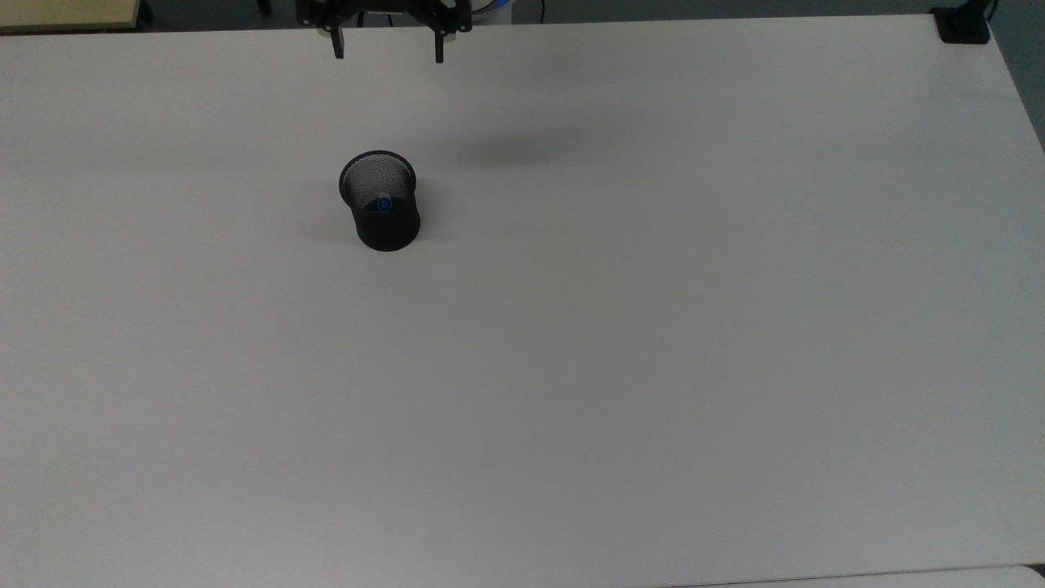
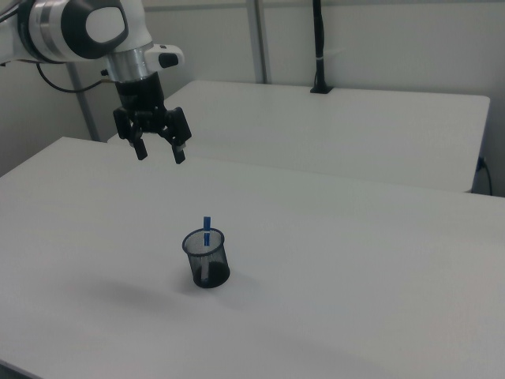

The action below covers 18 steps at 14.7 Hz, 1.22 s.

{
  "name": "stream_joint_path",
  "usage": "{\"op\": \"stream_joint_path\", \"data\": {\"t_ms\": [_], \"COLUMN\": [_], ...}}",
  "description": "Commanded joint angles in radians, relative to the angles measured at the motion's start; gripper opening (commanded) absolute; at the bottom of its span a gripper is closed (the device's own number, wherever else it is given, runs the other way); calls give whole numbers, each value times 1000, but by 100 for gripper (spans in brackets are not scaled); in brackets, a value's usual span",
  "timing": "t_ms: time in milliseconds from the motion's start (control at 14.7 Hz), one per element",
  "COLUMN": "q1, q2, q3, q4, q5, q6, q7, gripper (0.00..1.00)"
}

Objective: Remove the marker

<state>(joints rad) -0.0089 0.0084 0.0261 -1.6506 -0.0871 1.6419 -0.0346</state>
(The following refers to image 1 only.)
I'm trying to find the light wooden side table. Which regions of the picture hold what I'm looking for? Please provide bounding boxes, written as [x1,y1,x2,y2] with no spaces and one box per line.
[0,0,143,35]

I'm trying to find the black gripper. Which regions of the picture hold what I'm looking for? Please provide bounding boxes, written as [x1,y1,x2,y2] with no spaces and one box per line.
[296,0,474,65]

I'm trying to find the black mesh pen cup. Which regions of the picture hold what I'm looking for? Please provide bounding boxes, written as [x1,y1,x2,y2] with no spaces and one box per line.
[338,149,422,253]

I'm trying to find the black table clamp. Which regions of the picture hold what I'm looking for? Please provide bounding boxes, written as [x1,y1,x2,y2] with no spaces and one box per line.
[932,0,994,45]

